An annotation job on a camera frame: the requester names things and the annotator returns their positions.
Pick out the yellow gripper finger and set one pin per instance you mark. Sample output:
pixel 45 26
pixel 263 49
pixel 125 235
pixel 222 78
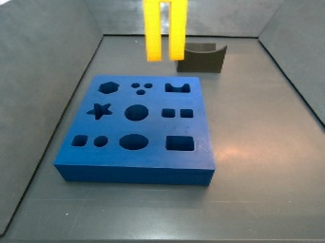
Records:
pixel 177 29
pixel 153 35

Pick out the dark grey curved foam holder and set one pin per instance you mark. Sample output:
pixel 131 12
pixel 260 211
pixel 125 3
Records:
pixel 204 57

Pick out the blue foam shape-sorter block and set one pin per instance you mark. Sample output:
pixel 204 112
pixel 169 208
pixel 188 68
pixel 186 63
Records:
pixel 139 132

